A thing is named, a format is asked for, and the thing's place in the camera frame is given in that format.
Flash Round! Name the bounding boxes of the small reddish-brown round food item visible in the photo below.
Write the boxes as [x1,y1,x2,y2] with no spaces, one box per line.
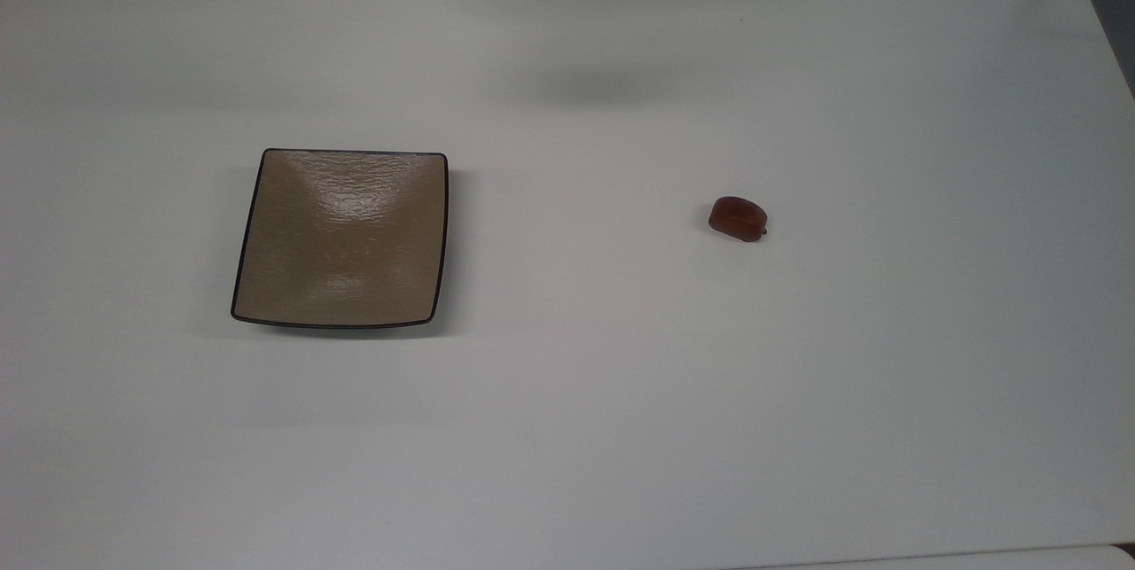
[708,195,770,243]

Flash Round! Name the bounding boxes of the square brown ceramic plate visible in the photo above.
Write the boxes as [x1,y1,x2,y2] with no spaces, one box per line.
[231,147,450,330]

